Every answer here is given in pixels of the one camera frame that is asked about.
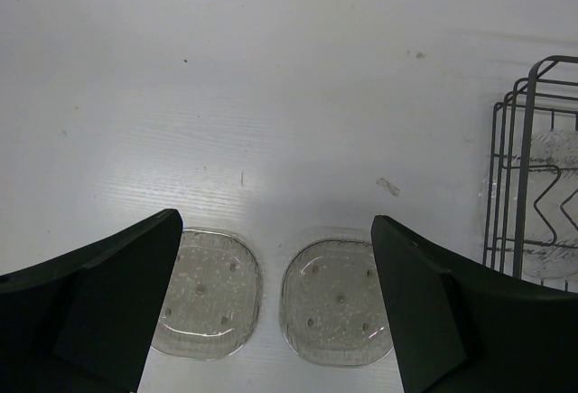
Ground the metal wire dish rack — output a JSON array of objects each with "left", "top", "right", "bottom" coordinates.
[{"left": 480, "top": 55, "right": 577, "bottom": 288}]

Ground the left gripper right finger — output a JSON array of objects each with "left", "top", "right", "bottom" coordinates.
[{"left": 371, "top": 216, "right": 577, "bottom": 392}]

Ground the smoky plate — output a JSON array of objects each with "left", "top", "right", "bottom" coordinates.
[
  {"left": 152, "top": 229, "right": 263, "bottom": 361},
  {"left": 278, "top": 227, "right": 394, "bottom": 368}
]

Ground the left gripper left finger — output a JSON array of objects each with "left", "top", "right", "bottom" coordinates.
[{"left": 1, "top": 209, "right": 182, "bottom": 392}]

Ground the clear plate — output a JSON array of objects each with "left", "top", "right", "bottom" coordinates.
[
  {"left": 477, "top": 171, "right": 578, "bottom": 281},
  {"left": 523, "top": 130, "right": 577, "bottom": 279}
]

